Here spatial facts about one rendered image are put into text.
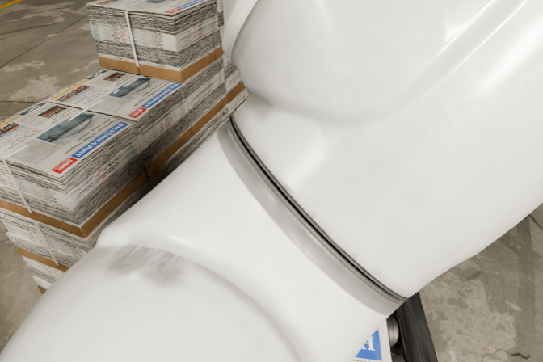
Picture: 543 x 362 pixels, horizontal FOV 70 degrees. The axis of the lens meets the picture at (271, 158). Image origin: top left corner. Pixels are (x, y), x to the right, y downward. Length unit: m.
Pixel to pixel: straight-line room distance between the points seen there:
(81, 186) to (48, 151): 0.13
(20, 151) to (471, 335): 1.66
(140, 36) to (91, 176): 0.55
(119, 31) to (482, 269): 1.80
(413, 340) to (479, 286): 1.25
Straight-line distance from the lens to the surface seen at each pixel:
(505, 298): 1.97
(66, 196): 1.12
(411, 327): 0.75
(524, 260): 2.17
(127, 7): 1.49
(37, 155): 1.19
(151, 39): 1.44
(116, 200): 1.26
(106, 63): 1.63
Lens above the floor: 1.41
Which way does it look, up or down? 35 degrees down
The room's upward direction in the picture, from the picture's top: straight up
